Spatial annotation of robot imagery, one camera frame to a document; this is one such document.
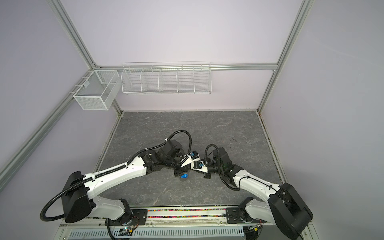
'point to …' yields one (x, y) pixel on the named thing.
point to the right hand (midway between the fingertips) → (193, 166)
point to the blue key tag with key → (184, 176)
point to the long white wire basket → (166, 78)
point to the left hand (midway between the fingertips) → (190, 168)
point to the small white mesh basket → (98, 91)
